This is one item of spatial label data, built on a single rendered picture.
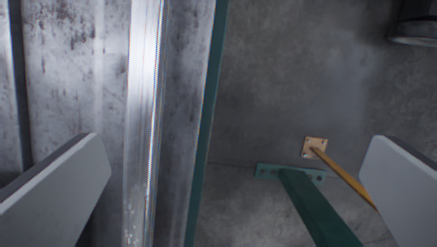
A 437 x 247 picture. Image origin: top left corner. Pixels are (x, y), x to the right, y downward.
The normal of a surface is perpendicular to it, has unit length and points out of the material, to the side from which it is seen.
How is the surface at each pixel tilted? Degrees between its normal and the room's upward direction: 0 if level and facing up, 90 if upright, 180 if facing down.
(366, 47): 0
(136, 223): 11
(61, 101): 0
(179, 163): 0
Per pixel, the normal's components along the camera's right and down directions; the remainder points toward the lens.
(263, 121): 0.03, 0.28
